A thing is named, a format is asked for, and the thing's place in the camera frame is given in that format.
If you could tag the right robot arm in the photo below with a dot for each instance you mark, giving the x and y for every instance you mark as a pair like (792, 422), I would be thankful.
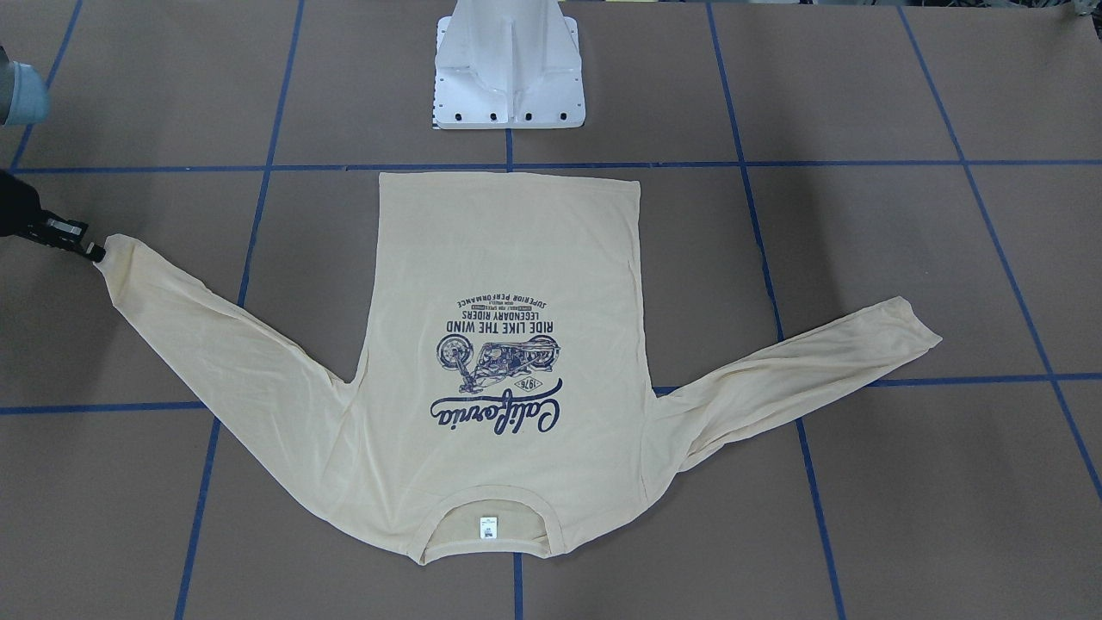
(24, 101)

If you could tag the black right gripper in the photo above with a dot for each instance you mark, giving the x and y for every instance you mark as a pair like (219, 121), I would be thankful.
(17, 205)

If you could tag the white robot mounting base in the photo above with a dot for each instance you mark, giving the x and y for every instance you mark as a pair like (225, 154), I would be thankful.
(508, 65)

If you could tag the cream long-sleeve graphic shirt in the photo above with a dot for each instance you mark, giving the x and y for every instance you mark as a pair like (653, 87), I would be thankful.
(502, 401)

